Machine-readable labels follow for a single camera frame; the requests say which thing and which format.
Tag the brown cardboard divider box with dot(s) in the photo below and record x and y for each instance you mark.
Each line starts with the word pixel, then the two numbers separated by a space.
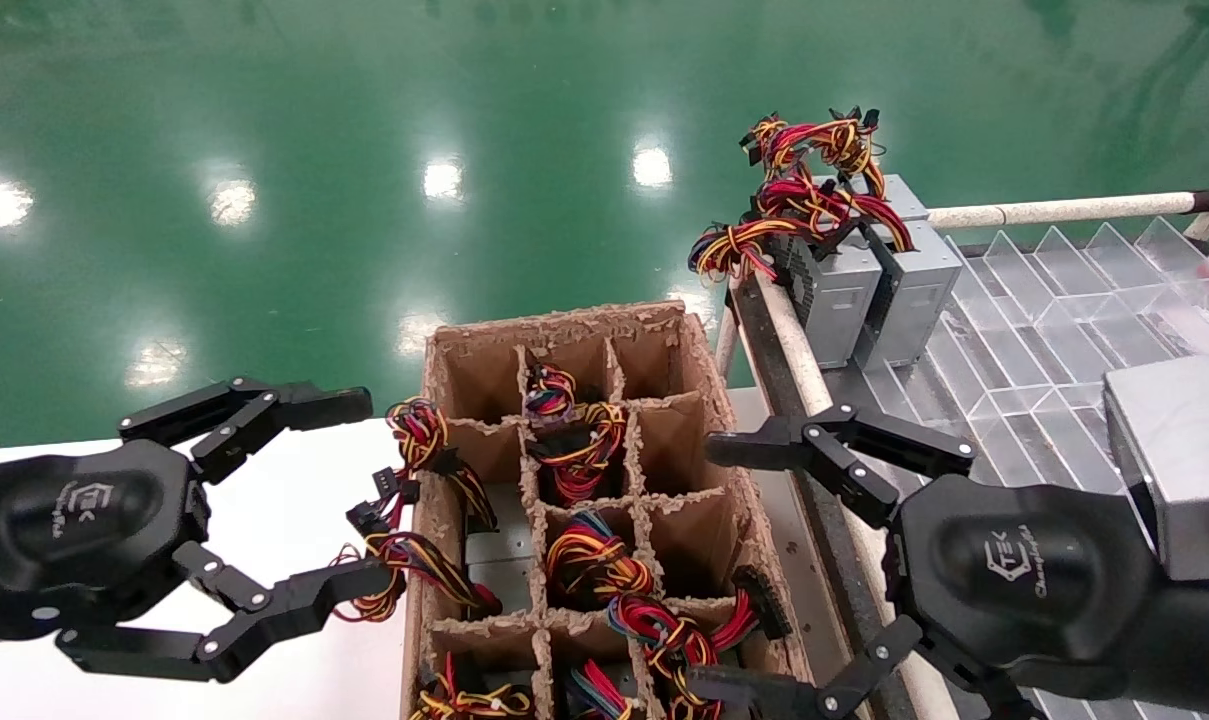
pixel 676 440

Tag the transparent plastic divider tray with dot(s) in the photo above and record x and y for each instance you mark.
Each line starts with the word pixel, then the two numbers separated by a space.
pixel 1034 320

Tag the white rack cross pipe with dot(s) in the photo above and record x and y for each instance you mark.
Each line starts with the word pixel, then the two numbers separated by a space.
pixel 1064 210

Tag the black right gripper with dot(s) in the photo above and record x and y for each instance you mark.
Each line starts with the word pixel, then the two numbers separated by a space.
pixel 1024 580

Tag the long white rack pipe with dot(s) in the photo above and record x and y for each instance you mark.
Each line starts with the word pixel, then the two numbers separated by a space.
pixel 799 350

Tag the black rack rail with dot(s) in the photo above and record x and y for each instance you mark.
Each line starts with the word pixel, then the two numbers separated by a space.
pixel 769 360

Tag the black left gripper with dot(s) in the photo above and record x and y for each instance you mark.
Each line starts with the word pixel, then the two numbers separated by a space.
pixel 74 530

